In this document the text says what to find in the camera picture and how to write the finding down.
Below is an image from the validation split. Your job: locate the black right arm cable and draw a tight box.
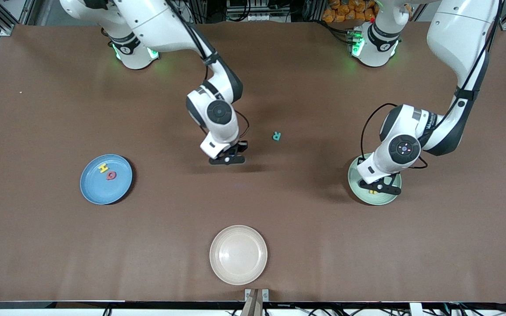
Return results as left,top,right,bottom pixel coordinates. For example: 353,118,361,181
235,111,250,143

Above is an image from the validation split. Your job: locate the orange fruit bag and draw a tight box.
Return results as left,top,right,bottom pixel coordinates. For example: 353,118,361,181
322,0,379,23

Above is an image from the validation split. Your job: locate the beige plate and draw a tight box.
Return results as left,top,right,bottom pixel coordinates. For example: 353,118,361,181
210,225,268,286

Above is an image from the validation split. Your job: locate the green plate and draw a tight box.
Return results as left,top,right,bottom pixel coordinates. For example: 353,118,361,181
347,153,402,206

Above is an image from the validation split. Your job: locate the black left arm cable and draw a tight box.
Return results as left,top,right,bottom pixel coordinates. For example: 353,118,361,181
360,103,428,169

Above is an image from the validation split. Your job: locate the beige pole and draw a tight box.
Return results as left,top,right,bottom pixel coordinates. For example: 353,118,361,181
241,289,264,316

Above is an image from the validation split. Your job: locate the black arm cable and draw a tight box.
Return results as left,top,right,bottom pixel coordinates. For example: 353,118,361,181
235,111,250,143
360,103,428,169

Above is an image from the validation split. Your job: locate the blue plate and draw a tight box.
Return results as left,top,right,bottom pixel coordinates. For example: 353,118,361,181
80,154,133,205

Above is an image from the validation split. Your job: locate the metal table edge bracket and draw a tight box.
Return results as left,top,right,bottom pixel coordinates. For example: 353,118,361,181
245,288,269,302

